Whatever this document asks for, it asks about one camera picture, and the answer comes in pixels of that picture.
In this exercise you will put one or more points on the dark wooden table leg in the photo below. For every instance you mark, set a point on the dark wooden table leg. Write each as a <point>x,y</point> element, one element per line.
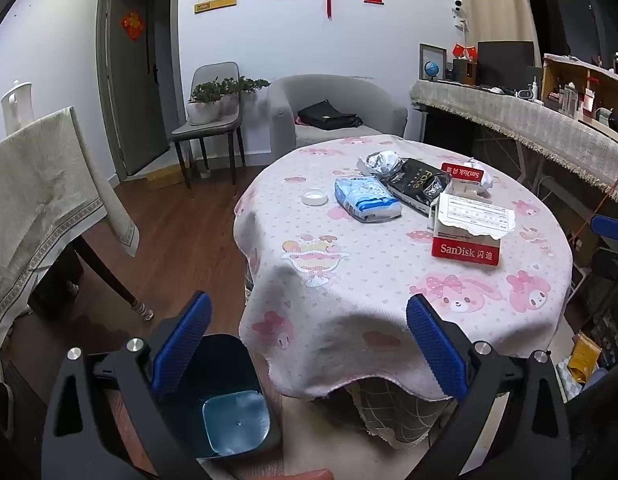
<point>104,270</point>

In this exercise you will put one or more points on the small blue globe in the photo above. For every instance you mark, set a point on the small blue globe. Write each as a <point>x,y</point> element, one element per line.
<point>432,69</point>

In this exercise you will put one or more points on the white kettle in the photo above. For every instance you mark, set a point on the white kettle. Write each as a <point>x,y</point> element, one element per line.
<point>16,107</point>

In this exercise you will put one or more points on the potted plant in white pot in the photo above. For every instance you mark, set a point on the potted plant in white pot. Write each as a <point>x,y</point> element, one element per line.
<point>231,100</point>
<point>204,110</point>

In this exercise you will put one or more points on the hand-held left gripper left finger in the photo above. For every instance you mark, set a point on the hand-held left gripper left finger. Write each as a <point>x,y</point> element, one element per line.
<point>181,345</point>

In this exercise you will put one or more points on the small red and white box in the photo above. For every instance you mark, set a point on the small red and white box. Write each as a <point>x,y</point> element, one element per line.
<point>461,172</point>

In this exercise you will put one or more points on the black packet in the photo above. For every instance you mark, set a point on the black packet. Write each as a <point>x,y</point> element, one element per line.
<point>419,182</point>

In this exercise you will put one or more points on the blue and white packet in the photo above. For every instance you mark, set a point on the blue and white packet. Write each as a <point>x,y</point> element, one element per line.
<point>366,197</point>

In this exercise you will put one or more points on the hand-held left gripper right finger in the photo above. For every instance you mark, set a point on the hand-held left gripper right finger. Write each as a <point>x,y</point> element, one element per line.
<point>439,355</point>

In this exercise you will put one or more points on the silver foil wrapper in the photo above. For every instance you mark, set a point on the silver foil wrapper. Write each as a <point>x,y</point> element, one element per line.
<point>381,162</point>

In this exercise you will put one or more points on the red diamond door decoration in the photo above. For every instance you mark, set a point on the red diamond door decoration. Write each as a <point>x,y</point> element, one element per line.
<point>131,25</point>

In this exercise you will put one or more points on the large red and white box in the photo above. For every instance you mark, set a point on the large red and white box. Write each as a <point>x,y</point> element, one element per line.
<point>466,240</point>

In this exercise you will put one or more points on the cardboard box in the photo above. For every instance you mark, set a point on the cardboard box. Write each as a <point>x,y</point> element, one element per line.
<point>161,175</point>

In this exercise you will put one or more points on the wooden shelf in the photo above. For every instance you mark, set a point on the wooden shelf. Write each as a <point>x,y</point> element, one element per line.
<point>584,85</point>

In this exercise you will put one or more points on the picture frame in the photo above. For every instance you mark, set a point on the picture frame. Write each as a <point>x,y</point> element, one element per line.
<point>423,62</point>

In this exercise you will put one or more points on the grey checked cloth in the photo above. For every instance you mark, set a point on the grey checked cloth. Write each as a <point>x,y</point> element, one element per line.
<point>389,410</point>

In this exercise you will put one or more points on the dark blue trash bin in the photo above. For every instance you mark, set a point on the dark blue trash bin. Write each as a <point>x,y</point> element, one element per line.
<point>234,410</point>

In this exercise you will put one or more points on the black monitor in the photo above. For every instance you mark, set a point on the black monitor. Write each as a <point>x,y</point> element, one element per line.
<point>504,62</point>

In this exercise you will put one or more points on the crumpled white paper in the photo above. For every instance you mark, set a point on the crumpled white paper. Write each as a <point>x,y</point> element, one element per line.
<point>483,172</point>

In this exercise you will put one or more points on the black bag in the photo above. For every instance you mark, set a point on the black bag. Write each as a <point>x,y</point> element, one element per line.
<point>329,115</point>

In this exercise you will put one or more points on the white security camera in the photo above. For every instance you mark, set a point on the white security camera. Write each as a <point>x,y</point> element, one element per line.
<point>458,10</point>

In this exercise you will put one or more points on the beige curtain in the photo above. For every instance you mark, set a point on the beige curtain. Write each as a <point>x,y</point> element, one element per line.
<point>494,5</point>

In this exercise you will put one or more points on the black box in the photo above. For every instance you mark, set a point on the black box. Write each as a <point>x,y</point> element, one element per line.
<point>464,71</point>

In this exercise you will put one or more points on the grey door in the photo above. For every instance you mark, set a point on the grey door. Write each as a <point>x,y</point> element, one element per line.
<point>134,85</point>

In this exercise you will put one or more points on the beige patterned tablecloth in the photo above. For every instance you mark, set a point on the beige patterned tablecloth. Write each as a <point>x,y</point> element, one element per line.
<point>39,200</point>

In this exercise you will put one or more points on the grey chair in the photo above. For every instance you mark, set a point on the grey chair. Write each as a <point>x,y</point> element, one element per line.
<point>209,127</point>

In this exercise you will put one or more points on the long desk with lace cloth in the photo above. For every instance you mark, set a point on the long desk with lace cloth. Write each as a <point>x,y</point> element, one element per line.
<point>514,115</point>

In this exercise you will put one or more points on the small red flags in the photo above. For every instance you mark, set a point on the small red flags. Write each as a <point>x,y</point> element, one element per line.
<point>464,51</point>

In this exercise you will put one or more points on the grey armchair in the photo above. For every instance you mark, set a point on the grey armchair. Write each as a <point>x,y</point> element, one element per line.
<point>334,92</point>

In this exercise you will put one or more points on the pink printed tablecloth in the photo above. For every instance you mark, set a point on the pink printed tablecloth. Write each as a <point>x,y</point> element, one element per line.
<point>369,270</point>

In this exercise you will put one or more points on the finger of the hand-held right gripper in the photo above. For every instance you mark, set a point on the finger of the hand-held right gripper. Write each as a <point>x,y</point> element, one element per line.
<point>611,264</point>
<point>611,224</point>

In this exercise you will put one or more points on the yellow packet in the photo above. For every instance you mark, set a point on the yellow packet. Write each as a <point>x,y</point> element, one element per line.
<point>584,357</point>

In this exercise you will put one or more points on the white round lid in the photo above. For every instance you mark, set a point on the white round lid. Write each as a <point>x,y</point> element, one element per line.
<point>314,196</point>

